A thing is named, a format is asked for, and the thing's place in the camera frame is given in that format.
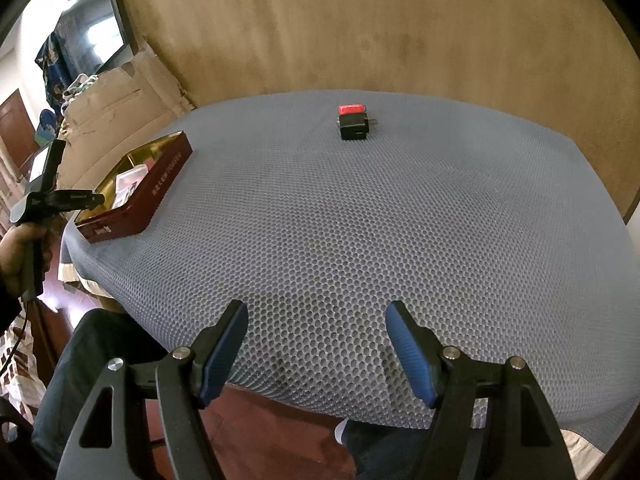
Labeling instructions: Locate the grey honeycomb mat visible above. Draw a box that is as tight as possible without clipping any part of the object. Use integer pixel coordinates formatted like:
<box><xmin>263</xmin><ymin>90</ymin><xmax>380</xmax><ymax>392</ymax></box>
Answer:
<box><xmin>61</xmin><ymin>90</ymin><xmax>634</xmax><ymax>456</ymax></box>

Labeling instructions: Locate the brown suede panel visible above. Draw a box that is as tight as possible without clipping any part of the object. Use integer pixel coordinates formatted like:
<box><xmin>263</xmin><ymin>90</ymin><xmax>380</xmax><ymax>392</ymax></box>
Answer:
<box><xmin>107</xmin><ymin>0</ymin><xmax>640</xmax><ymax>223</ymax></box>

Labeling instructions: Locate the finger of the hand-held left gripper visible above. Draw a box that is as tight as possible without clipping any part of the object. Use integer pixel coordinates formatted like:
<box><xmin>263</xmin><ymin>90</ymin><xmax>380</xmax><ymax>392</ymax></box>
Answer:
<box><xmin>46</xmin><ymin>188</ymin><xmax>106</xmax><ymax>212</ymax></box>

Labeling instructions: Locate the brown cardboard sheet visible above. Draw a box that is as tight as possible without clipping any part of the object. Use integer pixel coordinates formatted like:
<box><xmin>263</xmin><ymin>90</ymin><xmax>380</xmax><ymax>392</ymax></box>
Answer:
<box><xmin>56</xmin><ymin>42</ymin><xmax>197</xmax><ymax>193</ymax></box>

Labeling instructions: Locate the clear plastic box blue label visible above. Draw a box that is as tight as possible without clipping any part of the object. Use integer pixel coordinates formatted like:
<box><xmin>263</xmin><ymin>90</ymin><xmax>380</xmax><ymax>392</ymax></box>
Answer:
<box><xmin>113</xmin><ymin>180</ymin><xmax>143</xmax><ymax>209</ymax></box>

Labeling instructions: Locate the dark red tin box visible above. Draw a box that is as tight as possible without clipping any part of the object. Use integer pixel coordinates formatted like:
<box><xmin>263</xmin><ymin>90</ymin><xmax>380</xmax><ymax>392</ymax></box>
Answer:
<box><xmin>74</xmin><ymin>130</ymin><xmax>193</xmax><ymax>245</ymax></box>

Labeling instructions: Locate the blue hanging cloth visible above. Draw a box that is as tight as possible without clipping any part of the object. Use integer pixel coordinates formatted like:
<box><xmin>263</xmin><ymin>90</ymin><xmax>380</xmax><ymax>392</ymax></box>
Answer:
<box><xmin>34</xmin><ymin>30</ymin><xmax>71</xmax><ymax>111</ymax></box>

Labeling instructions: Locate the person's right leg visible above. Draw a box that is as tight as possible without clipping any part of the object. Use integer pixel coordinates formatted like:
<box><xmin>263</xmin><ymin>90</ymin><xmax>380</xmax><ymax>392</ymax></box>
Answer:
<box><xmin>340</xmin><ymin>417</ymin><xmax>493</xmax><ymax>480</ymax></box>

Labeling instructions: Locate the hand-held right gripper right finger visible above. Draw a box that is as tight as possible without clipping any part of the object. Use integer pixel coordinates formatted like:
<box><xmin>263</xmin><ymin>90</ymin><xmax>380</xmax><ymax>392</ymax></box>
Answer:
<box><xmin>385</xmin><ymin>300</ymin><xmax>577</xmax><ymax>480</ymax></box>

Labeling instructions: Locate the dark framed screen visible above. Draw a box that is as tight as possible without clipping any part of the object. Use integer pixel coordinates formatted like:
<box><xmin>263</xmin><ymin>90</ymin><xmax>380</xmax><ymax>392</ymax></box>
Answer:
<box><xmin>50</xmin><ymin>0</ymin><xmax>133</xmax><ymax>73</ymax></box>

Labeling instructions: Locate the brown wooden door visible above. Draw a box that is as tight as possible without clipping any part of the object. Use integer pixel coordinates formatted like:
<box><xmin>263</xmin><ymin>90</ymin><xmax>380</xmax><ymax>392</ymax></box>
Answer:
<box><xmin>0</xmin><ymin>89</ymin><xmax>40</xmax><ymax>173</ymax></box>

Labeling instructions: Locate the patterned blanket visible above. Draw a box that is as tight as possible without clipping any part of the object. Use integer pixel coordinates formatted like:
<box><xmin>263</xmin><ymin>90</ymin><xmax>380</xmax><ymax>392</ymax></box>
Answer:
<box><xmin>0</xmin><ymin>317</ymin><xmax>48</xmax><ymax>413</ymax></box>

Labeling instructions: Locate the person's leg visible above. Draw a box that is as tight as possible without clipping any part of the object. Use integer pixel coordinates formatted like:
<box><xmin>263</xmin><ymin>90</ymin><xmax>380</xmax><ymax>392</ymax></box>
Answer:
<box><xmin>340</xmin><ymin>417</ymin><xmax>493</xmax><ymax>480</ymax></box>
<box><xmin>30</xmin><ymin>308</ymin><xmax>168</xmax><ymax>480</ymax></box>

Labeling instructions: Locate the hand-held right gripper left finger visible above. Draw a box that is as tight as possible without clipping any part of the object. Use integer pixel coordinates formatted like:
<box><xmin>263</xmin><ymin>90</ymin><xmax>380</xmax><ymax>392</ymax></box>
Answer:
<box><xmin>55</xmin><ymin>299</ymin><xmax>249</xmax><ymax>480</ymax></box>

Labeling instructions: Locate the black charger plug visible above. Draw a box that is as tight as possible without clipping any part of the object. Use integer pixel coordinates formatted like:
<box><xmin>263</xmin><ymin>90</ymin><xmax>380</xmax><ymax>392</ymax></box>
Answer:
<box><xmin>338</xmin><ymin>113</ymin><xmax>380</xmax><ymax>141</ymax></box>

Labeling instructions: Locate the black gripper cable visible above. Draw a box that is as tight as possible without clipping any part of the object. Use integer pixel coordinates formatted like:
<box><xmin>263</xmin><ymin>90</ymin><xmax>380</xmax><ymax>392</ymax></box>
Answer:
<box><xmin>0</xmin><ymin>298</ymin><xmax>37</xmax><ymax>378</ymax></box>

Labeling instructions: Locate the person's left hand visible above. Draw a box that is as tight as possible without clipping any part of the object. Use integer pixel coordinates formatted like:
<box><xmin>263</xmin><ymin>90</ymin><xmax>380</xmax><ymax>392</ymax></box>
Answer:
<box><xmin>0</xmin><ymin>223</ymin><xmax>54</xmax><ymax>302</ymax></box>

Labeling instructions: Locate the person's left leg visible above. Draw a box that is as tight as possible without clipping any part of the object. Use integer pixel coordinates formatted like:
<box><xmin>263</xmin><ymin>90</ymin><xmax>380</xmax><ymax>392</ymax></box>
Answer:
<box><xmin>30</xmin><ymin>308</ymin><xmax>168</xmax><ymax>480</ymax></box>

